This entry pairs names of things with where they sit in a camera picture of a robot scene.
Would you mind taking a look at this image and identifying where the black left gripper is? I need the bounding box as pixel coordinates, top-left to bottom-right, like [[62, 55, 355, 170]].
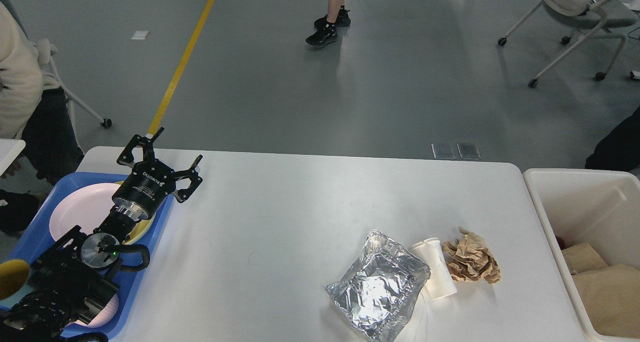
[[111, 127, 204, 220]]

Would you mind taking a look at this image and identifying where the pink plate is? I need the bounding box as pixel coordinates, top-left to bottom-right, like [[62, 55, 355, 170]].
[[49, 183, 121, 241]]

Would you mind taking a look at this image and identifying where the pink ribbed mug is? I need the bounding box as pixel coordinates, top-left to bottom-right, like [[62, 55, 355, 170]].
[[73, 294, 119, 329]]

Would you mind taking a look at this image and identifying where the brown paper ball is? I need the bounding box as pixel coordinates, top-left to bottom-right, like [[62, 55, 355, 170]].
[[441, 227, 502, 284]]

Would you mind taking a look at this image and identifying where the brown paper bag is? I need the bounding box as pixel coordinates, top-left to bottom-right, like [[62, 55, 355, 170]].
[[573, 264, 640, 339]]

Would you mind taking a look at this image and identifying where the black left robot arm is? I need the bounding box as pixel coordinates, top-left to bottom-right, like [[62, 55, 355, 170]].
[[1, 128, 202, 342]]

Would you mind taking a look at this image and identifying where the yellow plate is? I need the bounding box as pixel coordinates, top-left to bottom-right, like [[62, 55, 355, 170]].
[[112, 180, 157, 245]]

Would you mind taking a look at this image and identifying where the blue plastic tray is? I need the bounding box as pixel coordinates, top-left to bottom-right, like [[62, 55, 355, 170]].
[[11, 173, 174, 342]]

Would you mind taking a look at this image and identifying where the person in cream sweater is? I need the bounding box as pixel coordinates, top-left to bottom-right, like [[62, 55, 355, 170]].
[[0, 3, 84, 185]]

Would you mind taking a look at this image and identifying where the teal mug yellow inside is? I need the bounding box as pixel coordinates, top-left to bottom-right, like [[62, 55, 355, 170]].
[[0, 259, 34, 309]]

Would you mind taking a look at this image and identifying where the person in black sneakers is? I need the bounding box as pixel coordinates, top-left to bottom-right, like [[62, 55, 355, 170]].
[[305, 0, 351, 47]]

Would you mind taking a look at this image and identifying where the large crumpled foil sheet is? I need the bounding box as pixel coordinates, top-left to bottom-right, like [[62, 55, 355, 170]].
[[324, 230, 431, 342]]

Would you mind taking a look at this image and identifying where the white paper cup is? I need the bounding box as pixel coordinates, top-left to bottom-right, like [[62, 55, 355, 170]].
[[409, 238, 458, 300]]

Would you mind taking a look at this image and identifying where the brown bag inside bin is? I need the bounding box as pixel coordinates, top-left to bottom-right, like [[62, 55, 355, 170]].
[[562, 242, 608, 275]]

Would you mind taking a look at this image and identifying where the white plastic bin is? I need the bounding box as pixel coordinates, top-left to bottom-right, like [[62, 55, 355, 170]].
[[523, 169, 640, 342]]

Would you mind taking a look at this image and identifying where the white rolling office chair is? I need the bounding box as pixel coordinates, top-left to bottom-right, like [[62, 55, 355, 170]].
[[497, 0, 638, 88]]

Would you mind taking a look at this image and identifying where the person in black trousers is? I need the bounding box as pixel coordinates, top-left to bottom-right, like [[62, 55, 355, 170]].
[[585, 108, 640, 172]]

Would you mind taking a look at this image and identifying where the white chair frame left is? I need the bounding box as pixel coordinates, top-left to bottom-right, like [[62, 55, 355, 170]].
[[35, 37, 113, 148]]

